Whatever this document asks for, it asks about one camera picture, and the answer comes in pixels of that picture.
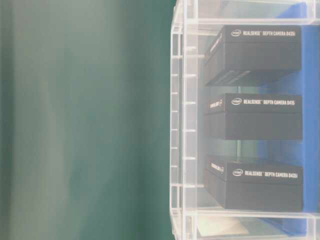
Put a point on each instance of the black realsense box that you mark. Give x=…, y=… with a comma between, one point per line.
x=254, y=184
x=252, y=55
x=246, y=116

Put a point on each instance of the clear plastic storage case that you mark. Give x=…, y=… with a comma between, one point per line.
x=195, y=24

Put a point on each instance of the green table cloth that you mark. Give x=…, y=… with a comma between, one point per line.
x=84, y=119

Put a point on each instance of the white paper label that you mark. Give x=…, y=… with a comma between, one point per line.
x=209, y=226

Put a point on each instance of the blue cloth liner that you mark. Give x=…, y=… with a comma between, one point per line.
x=305, y=152

